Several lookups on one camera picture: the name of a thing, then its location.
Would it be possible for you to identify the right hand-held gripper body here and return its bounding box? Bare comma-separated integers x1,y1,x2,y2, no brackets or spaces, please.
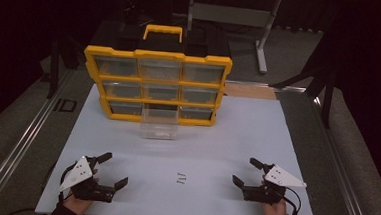
241,161,309,207

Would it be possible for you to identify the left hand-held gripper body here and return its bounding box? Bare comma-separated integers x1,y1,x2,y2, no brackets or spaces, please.
58,154,118,204

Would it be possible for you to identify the clear plastic screw drawer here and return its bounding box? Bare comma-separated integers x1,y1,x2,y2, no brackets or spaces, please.
138,106,180,142

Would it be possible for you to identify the yellow black organizer cabinet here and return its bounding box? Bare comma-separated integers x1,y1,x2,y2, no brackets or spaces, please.
80,20,236,129

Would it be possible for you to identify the person's left hand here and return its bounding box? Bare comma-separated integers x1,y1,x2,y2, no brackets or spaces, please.
61,166,100,215

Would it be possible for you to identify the person's right hand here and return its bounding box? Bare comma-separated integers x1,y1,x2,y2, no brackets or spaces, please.
259,173,291,215

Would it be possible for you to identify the set of clear organizer bins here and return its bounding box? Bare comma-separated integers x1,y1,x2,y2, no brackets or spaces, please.
90,55,226,122

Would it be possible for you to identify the wooden board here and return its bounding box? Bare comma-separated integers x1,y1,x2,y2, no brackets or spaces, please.
223,82,278,101

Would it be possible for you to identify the black metal stand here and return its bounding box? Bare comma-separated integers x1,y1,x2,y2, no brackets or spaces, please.
46,33,84,103
266,35,340,130

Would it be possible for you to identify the dark device with red light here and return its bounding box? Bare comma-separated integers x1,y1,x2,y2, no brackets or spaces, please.
117,0,143,26

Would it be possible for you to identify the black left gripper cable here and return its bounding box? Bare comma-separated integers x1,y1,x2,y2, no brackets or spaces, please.
5,160,73,215

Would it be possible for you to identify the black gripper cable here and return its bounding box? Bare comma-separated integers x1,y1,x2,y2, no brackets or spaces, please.
5,160,73,215
282,185,304,215

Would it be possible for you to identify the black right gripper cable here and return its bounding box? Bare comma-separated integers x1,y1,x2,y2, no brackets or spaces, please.
282,185,304,215

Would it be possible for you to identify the aluminium rail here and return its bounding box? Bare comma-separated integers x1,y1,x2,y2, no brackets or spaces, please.
303,94,381,215
0,65,76,215

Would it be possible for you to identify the grey metal desk frame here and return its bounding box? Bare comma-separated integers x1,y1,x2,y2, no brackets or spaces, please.
183,0,283,76

